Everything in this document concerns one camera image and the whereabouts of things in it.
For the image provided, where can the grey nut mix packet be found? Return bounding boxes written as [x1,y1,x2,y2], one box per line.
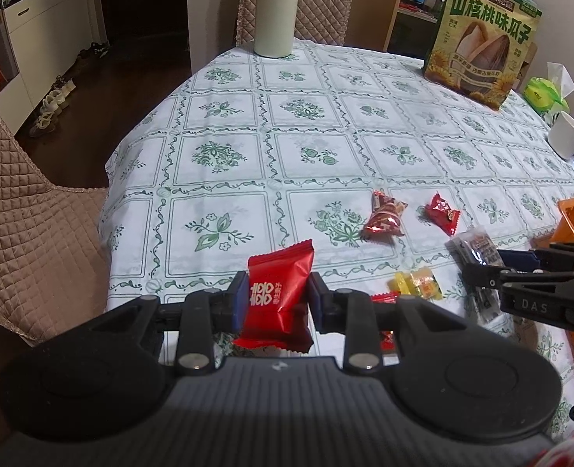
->
[447,226,504,324]

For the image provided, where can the small red candy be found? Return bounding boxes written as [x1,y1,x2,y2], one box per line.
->
[371,291,400,354]
[425,193,461,236]

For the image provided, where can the yellow green candy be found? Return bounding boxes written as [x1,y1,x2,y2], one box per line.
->
[389,267,443,300]

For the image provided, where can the red double happiness packet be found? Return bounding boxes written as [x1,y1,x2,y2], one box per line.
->
[234,239,314,353]

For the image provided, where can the brown red candy packet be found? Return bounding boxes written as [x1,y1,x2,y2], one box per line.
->
[362,190,408,238]

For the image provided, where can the plain white cup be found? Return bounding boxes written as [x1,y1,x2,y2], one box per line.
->
[546,112,574,160]

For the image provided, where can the green patterned tablecloth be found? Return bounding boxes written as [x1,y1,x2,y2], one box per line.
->
[100,41,574,440]

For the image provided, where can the green tissue pack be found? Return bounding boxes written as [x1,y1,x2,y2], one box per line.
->
[523,62,574,116]

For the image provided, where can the quilted brown near chair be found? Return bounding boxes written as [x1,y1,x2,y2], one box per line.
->
[0,116,109,344]

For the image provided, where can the quilted brown chair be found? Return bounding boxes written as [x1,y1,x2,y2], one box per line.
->
[0,116,109,344]
[235,0,359,48]

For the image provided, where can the sunflower seed bag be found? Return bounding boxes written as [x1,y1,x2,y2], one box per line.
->
[423,0,542,110]

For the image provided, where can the shoes on floor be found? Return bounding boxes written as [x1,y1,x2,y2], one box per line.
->
[28,41,109,138]

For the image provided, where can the cream thermos bottle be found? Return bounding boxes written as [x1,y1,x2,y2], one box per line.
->
[254,0,298,59]

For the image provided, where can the quilted brown chair back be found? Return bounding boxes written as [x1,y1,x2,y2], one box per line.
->
[235,0,359,48]

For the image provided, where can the white cabinet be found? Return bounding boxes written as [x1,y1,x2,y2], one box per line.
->
[0,0,93,133]

